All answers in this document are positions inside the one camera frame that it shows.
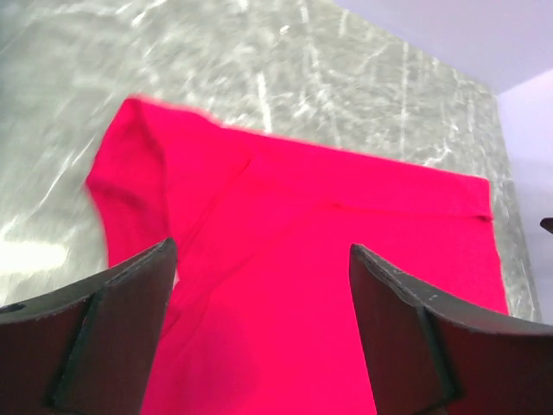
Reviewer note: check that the red t-shirt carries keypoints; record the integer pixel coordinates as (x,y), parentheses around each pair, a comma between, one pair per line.
(261,319)

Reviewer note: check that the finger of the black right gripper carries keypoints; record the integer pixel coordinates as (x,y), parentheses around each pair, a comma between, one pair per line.
(547,224)

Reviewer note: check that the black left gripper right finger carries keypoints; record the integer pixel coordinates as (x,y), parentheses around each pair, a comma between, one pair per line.
(429,352)

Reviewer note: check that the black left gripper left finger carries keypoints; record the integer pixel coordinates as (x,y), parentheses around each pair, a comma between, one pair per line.
(88,347)

